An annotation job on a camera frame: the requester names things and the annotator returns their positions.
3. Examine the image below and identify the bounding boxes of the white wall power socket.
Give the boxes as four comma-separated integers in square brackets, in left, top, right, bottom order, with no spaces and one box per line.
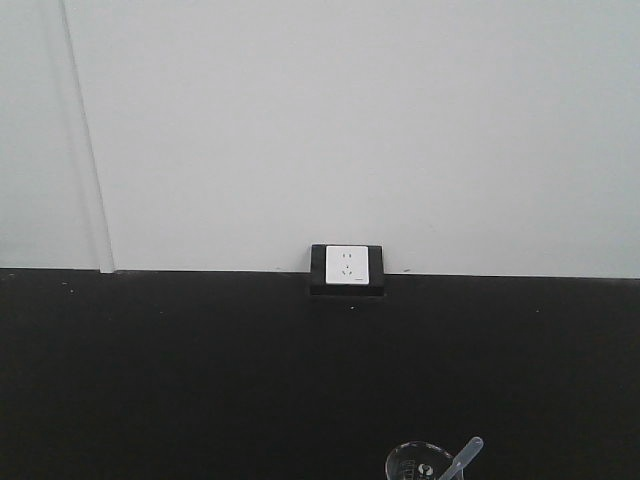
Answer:
[325,245,369,286]

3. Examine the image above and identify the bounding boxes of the clear glass beaker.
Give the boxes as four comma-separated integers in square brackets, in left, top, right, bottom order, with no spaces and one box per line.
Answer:
[385,441,453,480]

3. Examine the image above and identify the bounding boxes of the clear plastic pipette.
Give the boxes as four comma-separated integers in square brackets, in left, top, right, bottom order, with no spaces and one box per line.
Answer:
[439,436,484,480]

